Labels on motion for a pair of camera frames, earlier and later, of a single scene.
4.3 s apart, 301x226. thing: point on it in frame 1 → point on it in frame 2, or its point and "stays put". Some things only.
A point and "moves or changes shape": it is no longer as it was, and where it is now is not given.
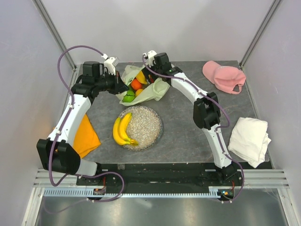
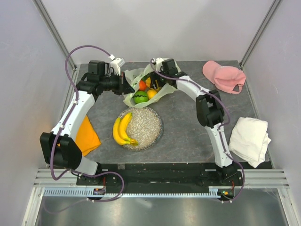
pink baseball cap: x=229 y=78 stays put
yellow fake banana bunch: x=120 y=131 stays put
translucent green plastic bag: x=154 y=92 moves or changes shape
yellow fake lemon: x=138 y=92 → x=151 y=93
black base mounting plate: x=160 y=177 stays put
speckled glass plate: x=144 y=125 stays put
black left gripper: x=119 y=85 stays put
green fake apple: x=129 y=97 → x=140 y=97
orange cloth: x=85 y=140 stays put
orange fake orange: x=136 y=84 → x=142 y=85
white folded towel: x=249 y=140 stays put
